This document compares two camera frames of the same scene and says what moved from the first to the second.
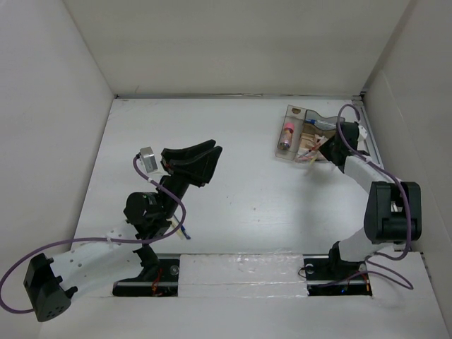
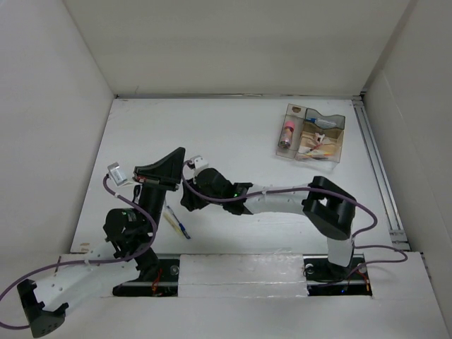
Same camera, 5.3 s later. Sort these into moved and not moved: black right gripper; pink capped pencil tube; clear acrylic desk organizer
Moved: black right gripper
Not moved: clear acrylic desk organizer; pink capped pencil tube
